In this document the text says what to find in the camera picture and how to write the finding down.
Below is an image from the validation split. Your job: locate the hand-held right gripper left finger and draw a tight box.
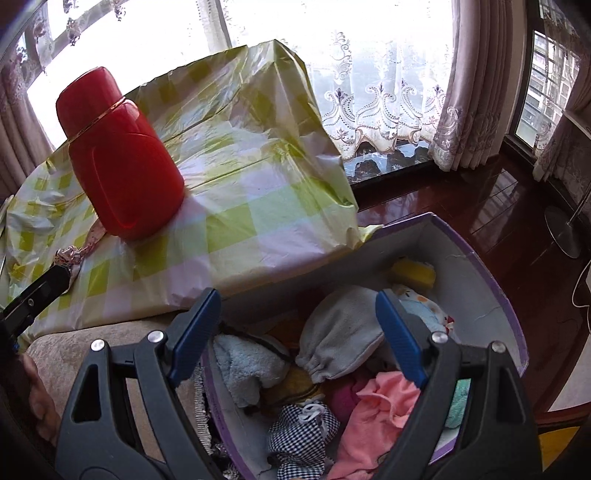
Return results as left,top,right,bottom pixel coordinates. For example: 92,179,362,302
55,287,222,480

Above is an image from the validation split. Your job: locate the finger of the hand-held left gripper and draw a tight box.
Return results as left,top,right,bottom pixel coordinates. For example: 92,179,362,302
0,263,72,332

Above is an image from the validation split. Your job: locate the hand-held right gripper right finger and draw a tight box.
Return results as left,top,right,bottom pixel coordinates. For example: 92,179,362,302
369,289,541,480

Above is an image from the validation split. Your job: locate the pink patterned cloth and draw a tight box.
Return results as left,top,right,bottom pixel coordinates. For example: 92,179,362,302
53,219,109,294

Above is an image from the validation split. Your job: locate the grey fleece mitten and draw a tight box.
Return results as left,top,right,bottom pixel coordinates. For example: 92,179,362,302
295,285,398,384

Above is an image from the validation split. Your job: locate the yellow sponge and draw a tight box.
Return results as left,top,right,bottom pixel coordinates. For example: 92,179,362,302
388,257,437,289

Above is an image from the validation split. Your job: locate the purple storage box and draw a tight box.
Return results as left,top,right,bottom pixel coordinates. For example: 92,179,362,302
198,211,529,480

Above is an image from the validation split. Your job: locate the person's left hand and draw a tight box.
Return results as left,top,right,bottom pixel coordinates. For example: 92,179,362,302
22,354,63,446

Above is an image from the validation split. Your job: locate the fruit print cloth pouch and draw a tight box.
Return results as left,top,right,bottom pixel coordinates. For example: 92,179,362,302
392,284,455,344

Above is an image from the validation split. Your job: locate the light blue towel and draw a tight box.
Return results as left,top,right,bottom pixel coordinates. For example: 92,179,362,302
213,333,291,408

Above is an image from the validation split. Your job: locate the pink fleece cloth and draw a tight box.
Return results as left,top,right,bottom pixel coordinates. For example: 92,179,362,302
325,370,423,480

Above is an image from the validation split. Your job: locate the green towel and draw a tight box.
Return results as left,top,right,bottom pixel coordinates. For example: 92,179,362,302
445,378,472,430

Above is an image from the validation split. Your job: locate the mustard yellow cloth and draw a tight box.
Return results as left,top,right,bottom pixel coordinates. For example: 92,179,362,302
265,364,324,407

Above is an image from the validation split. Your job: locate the black white houndstooth cloth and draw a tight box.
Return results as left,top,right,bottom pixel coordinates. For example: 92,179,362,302
267,401,341,480

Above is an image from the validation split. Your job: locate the red thermos flask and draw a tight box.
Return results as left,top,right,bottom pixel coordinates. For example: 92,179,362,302
55,67,186,241

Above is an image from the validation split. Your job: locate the brown embroidered curtain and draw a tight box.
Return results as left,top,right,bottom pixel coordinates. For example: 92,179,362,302
531,60,591,185
0,60,54,199
428,0,514,172

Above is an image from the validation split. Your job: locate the green checked plastic tablecloth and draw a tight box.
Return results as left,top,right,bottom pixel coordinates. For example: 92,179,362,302
0,39,384,333

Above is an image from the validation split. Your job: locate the dark marble window sill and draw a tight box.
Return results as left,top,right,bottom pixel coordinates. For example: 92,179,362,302
342,138,437,186

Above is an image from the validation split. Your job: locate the yellow mat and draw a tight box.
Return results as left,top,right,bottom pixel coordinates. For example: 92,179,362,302
538,427,580,472

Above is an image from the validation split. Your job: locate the floor lamp base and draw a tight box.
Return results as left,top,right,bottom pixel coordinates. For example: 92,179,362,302
544,185,591,259

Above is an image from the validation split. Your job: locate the sheer lace curtain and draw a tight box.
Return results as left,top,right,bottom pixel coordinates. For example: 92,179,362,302
14,0,458,155

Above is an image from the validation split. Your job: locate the dark framed window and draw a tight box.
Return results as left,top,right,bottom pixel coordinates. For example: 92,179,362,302
510,28,583,145

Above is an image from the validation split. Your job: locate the white cable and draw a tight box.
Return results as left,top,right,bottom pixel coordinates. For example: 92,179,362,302
571,263,591,333

